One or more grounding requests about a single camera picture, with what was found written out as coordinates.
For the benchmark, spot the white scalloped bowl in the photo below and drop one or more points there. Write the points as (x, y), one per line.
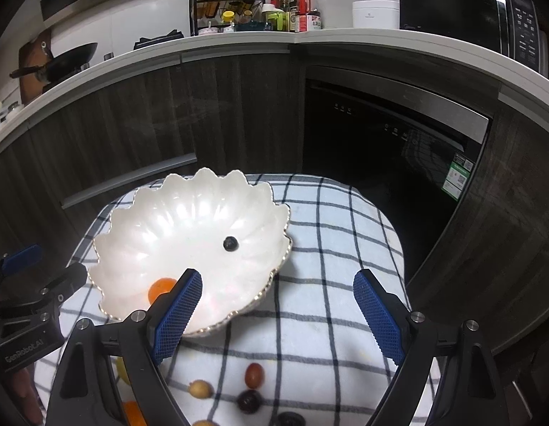
(177, 230)

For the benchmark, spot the dark red grape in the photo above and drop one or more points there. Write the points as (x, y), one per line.
(249, 401)

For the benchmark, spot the blue checkered white cloth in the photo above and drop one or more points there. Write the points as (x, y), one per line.
(327, 275)

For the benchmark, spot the wooden cutting board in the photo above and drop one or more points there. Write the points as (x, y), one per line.
(30, 53)

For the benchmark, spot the white rice cooker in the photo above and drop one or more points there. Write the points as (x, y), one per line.
(375, 14)

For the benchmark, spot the black built-in dishwasher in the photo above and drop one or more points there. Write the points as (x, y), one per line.
(367, 155)

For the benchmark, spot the oval red cherry tomato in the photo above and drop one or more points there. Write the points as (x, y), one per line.
(254, 375)

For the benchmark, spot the blueberry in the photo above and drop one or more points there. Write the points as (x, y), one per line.
(230, 243)

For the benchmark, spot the green label sticker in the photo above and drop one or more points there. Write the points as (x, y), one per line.
(457, 173)

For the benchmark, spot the black stove grate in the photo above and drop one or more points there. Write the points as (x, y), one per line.
(159, 39)

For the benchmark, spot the red-label jar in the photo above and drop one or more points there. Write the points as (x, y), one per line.
(313, 21)

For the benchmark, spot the red-lid glass jar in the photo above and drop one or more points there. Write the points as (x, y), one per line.
(279, 1)

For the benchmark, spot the mandarin orange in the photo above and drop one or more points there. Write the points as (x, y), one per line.
(132, 412)
(159, 290)

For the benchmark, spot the yellow-green round fruit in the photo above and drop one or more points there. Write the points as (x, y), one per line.
(122, 368)

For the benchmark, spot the black wok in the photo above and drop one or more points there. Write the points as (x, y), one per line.
(68, 60)

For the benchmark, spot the person's left hand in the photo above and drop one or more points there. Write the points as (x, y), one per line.
(26, 395)

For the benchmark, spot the black grape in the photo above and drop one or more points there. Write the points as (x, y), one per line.
(291, 419)

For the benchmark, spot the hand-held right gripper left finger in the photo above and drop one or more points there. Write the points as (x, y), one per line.
(177, 315)

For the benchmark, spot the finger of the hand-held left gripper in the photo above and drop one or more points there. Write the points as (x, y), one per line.
(23, 257)
(63, 282)

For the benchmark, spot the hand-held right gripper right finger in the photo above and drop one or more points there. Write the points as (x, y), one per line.
(379, 315)

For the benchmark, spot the tan longan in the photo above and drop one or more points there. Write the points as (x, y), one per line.
(204, 423)
(200, 389)

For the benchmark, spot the dark wood cabinet panel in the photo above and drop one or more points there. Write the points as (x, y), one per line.
(514, 230)

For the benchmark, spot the black microwave oven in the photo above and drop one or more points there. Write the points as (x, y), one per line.
(452, 9)

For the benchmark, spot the dark brown bottle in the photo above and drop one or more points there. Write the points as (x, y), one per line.
(293, 17)

